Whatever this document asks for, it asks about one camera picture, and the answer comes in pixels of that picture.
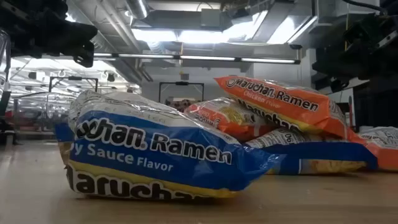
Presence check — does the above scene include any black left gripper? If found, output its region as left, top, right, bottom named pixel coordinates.
left=39, top=22, right=98, bottom=68

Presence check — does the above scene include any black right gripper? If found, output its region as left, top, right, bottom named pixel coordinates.
left=312, top=34, right=398, bottom=93

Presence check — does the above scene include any orange chicken ramen pack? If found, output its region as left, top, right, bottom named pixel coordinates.
left=214, top=76, right=363, bottom=141
left=357, top=126, right=398, bottom=172
left=183, top=96, right=280, bottom=142

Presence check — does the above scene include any blue soy sauce ramen pack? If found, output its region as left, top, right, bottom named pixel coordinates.
left=245, top=127, right=379, bottom=175
left=55, top=122, right=75, bottom=166
left=63, top=89, right=285, bottom=200

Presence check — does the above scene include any whiteboard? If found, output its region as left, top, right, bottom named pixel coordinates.
left=326, top=88, right=356, bottom=125

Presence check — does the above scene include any red floor stand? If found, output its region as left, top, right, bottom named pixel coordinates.
left=348, top=95, right=354, bottom=129

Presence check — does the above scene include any slanted ceiling light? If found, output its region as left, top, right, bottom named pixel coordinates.
left=267, top=15, right=318, bottom=45

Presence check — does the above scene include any red storage shelf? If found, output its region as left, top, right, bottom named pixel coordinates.
left=4, top=110, right=41, bottom=131

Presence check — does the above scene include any bright ceiling light panel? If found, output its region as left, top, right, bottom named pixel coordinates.
left=131, top=28, right=226, bottom=44

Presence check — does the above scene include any red patterned cloth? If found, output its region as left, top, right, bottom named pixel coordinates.
left=164, top=98, right=194, bottom=112

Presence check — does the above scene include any long LED light bar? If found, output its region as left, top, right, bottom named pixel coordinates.
left=93, top=52, right=302, bottom=65

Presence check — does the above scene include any black frame rig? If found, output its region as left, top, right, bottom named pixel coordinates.
left=158, top=81, right=205, bottom=104
left=49, top=76, right=99, bottom=93

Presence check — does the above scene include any round metal air duct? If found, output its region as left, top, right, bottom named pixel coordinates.
left=125, top=0, right=150, bottom=20

